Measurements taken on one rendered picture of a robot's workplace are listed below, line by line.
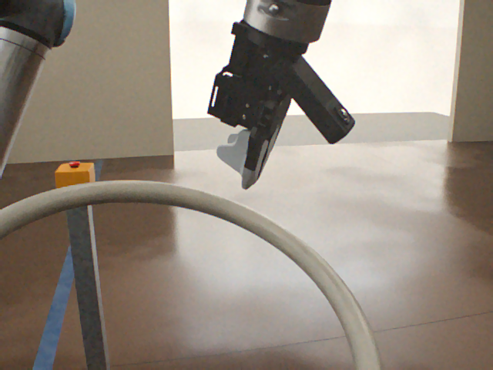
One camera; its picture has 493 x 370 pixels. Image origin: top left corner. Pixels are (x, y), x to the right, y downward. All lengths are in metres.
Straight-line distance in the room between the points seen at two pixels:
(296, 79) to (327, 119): 0.06
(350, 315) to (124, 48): 6.17
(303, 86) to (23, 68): 0.62
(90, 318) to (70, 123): 4.94
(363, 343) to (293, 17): 0.35
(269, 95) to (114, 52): 6.08
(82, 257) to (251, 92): 1.42
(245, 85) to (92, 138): 6.22
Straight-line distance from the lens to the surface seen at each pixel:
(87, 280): 1.93
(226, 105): 0.57
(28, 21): 1.02
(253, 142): 0.56
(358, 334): 0.57
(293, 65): 0.55
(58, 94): 6.71
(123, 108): 6.66
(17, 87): 1.01
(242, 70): 0.57
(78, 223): 1.84
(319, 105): 0.54
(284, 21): 0.52
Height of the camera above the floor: 1.50
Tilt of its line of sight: 17 degrees down
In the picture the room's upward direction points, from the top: straight up
